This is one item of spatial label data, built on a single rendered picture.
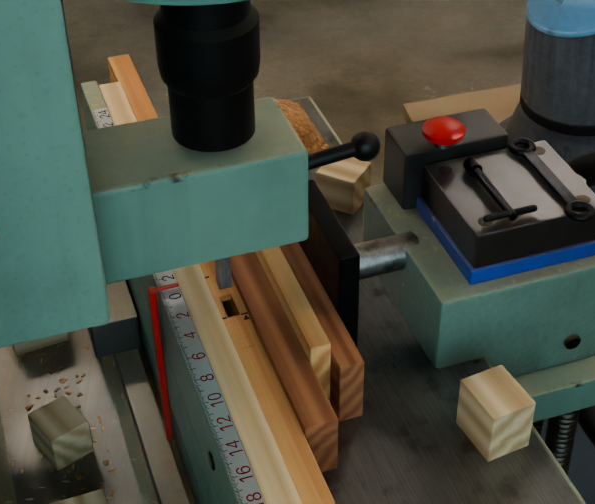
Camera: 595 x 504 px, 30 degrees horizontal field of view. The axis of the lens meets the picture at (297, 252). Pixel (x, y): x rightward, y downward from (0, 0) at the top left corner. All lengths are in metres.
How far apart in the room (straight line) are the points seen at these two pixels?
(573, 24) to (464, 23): 1.85
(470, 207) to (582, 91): 0.62
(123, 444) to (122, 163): 0.27
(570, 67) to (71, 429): 0.75
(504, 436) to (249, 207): 0.21
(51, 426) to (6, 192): 0.29
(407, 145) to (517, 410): 0.21
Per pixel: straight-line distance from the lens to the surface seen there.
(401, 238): 0.79
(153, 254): 0.69
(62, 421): 0.85
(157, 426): 0.86
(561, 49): 1.34
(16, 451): 0.89
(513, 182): 0.78
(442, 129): 0.79
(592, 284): 0.80
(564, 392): 0.83
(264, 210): 0.69
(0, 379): 0.94
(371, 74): 2.90
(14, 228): 0.62
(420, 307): 0.78
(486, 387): 0.72
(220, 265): 0.75
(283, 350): 0.73
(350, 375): 0.72
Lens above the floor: 1.45
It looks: 39 degrees down
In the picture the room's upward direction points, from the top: 1 degrees counter-clockwise
